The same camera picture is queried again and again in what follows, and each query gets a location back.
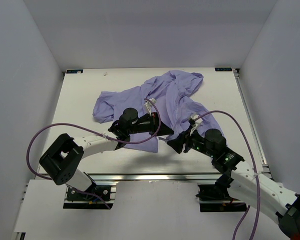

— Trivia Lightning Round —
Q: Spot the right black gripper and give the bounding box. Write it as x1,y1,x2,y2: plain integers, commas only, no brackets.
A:
167,125,216,159

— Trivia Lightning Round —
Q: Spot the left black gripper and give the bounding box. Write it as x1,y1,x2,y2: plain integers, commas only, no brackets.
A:
128,112,174,137

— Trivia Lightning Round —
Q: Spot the lilac zip-up jacket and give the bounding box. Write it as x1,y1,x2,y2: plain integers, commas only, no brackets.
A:
92,70,222,154

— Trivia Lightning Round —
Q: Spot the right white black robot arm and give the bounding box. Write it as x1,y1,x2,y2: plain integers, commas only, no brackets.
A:
167,129,300,240

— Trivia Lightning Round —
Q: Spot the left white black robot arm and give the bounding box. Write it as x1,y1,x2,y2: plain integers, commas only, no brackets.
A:
39,107,174,200

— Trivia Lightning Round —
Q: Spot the right blue table label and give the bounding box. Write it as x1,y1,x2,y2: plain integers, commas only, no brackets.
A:
214,67,232,72

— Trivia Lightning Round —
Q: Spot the blue table label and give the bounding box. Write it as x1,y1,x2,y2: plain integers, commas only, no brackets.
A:
66,69,83,74
214,67,232,72

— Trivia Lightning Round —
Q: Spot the left blue table label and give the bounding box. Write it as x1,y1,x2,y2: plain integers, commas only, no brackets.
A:
66,69,83,74

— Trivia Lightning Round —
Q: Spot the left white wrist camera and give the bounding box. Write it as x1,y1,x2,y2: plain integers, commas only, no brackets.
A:
144,98,156,115

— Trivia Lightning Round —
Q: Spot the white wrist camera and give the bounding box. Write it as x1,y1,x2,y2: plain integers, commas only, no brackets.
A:
189,113,203,135
144,98,156,115

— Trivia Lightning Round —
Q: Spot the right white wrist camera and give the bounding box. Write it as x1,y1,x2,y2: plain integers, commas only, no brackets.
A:
189,113,203,135

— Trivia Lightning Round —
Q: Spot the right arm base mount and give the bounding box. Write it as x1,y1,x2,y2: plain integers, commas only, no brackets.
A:
196,184,247,213

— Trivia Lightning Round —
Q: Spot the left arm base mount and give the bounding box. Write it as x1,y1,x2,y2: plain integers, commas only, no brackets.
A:
63,182,116,210

